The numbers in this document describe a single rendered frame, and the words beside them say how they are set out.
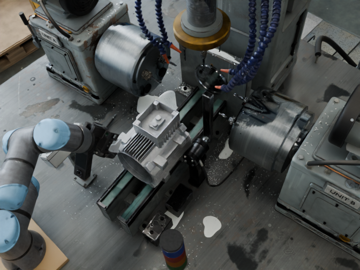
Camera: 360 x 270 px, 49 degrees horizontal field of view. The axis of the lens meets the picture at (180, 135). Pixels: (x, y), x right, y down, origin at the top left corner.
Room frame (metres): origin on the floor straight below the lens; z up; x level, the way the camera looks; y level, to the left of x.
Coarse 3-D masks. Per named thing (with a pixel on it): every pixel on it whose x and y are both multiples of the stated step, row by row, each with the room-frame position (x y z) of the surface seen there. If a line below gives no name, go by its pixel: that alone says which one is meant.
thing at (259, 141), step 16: (240, 96) 0.86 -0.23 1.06; (256, 96) 0.77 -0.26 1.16; (272, 96) 0.77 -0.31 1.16; (240, 112) 0.73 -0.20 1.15; (256, 112) 0.71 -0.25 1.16; (272, 112) 0.70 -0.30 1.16; (288, 112) 0.69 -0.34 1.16; (304, 112) 0.70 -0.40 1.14; (240, 128) 0.69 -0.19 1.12; (256, 128) 0.67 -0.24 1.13; (272, 128) 0.65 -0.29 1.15; (288, 128) 0.64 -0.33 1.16; (304, 128) 0.67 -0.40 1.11; (240, 144) 0.66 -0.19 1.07; (256, 144) 0.63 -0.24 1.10; (272, 144) 0.61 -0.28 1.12; (288, 144) 0.60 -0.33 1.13; (256, 160) 0.61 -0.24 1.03; (272, 160) 0.58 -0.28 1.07; (288, 160) 0.61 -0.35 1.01
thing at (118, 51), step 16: (112, 32) 1.15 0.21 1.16; (128, 32) 1.14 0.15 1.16; (96, 48) 1.12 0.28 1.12; (112, 48) 1.08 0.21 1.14; (128, 48) 1.06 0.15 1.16; (144, 48) 1.05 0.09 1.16; (96, 64) 1.10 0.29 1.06; (112, 64) 1.04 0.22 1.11; (128, 64) 1.01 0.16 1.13; (144, 64) 1.03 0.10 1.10; (160, 64) 1.09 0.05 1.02; (112, 80) 1.03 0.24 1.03; (128, 80) 0.98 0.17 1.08; (144, 80) 1.01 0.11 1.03; (160, 80) 1.09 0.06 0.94
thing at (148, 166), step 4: (180, 124) 0.75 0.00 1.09; (180, 128) 0.73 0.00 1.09; (184, 128) 0.74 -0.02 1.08; (120, 148) 0.68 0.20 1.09; (144, 164) 0.62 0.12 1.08; (148, 164) 0.61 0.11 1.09; (152, 164) 0.61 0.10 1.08; (124, 168) 0.68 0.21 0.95; (148, 168) 0.60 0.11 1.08; (152, 168) 0.60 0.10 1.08; (152, 184) 0.60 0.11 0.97
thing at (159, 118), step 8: (152, 104) 0.81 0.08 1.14; (160, 104) 0.81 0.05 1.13; (144, 112) 0.77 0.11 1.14; (152, 112) 0.79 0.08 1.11; (160, 112) 0.79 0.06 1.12; (168, 112) 0.78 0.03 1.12; (176, 112) 0.76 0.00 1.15; (136, 120) 0.75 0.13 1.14; (144, 120) 0.76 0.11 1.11; (152, 120) 0.76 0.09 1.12; (160, 120) 0.75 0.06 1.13; (168, 120) 0.75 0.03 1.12; (176, 120) 0.74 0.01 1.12; (136, 128) 0.73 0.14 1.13; (144, 128) 0.73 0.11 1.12; (152, 128) 0.73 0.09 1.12; (160, 128) 0.72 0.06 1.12; (168, 128) 0.71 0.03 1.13; (176, 128) 0.74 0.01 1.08; (152, 136) 0.68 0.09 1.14; (160, 136) 0.68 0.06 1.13; (168, 136) 0.71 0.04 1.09; (160, 144) 0.67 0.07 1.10
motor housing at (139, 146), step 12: (132, 132) 0.75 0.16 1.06; (180, 132) 0.73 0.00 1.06; (132, 144) 0.68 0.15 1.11; (144, 144) 0.68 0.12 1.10; (168, 144) 0.69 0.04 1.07; (120, 156) 0.70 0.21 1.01; (132, 156) 0.64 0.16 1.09; (144, 156) 0.64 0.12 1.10; (168, 156) 0.65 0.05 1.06; (180, 156) 0.68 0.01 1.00; (132, 168) 0.68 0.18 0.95; (144, 168) 0.68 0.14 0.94; (156, 168) 0.61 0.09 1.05; (168, 168) 0.63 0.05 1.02; (144, 180) 0.63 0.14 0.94; (156, 180) 0.58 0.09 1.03
